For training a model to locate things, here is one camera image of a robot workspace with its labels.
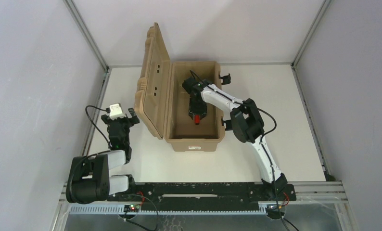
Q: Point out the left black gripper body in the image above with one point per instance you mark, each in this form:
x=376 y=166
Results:
x=119 y=121

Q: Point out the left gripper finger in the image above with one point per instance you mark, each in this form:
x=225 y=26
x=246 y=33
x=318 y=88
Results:
x=105 y=119
x=134 y=118

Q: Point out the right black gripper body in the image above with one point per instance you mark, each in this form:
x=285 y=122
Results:
x=197 y=112

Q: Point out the red black screwdriver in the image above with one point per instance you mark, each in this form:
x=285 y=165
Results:
x=197 y=119

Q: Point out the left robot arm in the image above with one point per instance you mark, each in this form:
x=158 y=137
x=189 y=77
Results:
x=90 y=179

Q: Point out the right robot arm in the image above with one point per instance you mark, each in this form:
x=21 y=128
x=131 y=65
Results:
x=247 y=125

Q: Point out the tan plastic storage bin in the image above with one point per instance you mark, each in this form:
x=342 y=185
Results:
x=163 y=105

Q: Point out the left controller board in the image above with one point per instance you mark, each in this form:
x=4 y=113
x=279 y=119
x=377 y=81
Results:
x=132 y=208

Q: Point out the controller board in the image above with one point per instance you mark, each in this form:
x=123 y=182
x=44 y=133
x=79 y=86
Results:
x=132 y=208
x=275 y=213

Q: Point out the right controller board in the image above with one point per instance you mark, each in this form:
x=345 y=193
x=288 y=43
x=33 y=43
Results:
x=275 y=213

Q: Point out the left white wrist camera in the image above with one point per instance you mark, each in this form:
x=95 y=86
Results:
x=116 y=111

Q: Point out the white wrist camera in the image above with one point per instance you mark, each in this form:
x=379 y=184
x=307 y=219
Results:
x=188 y=85
x=116 y=111

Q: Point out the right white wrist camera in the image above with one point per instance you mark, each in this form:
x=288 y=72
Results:
x=188 y=85

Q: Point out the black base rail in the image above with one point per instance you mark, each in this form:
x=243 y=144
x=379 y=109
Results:
x=204 y=195

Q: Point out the perforated metal cable tray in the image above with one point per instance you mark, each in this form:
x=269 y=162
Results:
x=118 y=209

